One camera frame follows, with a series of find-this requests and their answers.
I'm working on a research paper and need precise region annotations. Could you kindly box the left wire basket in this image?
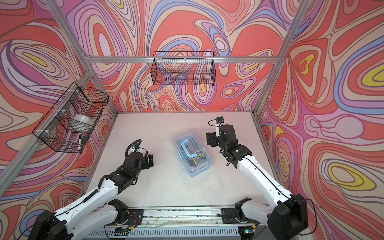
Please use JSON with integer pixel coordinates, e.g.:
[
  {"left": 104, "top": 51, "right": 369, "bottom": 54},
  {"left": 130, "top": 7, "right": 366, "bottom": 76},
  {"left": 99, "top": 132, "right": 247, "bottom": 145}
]
[{"left": 32, "top": 83, "right": 109, "bottom": 154}]

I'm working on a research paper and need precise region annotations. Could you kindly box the black marker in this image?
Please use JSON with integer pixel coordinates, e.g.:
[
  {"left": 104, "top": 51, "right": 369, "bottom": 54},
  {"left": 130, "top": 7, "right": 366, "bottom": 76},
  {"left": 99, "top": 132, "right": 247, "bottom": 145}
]
[{"left": 78, "top": 135, "right": 82, "bottom": 153}]

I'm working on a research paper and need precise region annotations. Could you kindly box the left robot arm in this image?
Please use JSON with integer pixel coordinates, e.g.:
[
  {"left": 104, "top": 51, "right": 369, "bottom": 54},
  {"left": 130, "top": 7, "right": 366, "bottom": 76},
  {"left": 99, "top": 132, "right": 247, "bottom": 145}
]
[{"left": 27, "top": 152, "right": 154, "bottom": 240}]

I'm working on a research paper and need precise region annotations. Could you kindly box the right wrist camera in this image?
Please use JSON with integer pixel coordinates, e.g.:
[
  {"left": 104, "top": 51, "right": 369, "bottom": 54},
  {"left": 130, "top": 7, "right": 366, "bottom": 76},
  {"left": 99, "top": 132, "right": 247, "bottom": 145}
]
[{"left": 216, "top": 117, "right": 225, "bottom": 125}]

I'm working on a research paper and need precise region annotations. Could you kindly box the blue plastic tool box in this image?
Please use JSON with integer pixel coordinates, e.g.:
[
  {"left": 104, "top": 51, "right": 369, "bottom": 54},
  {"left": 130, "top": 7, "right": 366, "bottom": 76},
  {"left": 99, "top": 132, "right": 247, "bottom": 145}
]
[{"left": 174, "top": 132, "right": 212, "bottom": 177}]

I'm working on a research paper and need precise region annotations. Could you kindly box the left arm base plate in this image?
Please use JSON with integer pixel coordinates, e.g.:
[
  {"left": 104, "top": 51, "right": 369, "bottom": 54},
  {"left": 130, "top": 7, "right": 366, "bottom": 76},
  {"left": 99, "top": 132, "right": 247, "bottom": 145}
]
[{"left": 114, "top": 209, "right": 144, "bottom": 227}]

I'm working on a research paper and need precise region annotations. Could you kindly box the silver tape roll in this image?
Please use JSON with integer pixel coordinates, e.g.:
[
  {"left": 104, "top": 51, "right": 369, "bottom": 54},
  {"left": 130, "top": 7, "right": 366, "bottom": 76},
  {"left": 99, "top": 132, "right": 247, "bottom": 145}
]
[{"left": 72, "top": 114, "right": 94, "bottom": 126}]

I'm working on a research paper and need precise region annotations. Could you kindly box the aluminium front rail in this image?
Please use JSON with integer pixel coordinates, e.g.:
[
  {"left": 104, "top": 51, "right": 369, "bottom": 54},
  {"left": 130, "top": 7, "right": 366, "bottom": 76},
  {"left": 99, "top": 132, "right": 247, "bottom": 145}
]
[{"left": 56, "top": 205, "right": 313, "bottom": 240}]

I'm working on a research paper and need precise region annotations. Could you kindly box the wire basket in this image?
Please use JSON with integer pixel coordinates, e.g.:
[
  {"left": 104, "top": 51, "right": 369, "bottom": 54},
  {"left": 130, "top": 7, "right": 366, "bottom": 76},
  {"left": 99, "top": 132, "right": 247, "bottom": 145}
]
[
  {"left": 32, "top": 83, "right": 109, "bottom": 154},
  {"left": 151, "top": 51, "right": 217, "bottom": 86}
]

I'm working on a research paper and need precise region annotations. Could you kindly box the back wire basket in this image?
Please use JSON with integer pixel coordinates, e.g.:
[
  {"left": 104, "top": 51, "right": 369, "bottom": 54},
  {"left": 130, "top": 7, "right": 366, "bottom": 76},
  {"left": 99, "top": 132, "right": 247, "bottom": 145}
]
[{"left": 151, "top": 51, "right": 217, "bottom": 86}]

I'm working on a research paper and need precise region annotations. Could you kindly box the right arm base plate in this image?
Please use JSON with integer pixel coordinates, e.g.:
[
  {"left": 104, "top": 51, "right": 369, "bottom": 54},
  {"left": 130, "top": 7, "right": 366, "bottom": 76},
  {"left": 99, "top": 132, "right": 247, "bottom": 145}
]
[{"left": 217, "top": 208, "right": 260, "bottom": 226}]

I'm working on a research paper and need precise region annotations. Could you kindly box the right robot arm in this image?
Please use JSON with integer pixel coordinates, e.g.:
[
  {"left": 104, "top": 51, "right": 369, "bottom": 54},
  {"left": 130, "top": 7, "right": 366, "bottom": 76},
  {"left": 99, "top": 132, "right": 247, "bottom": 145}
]
[{"left": 206, "top": 122, "right": 311, "bottom": 240}]

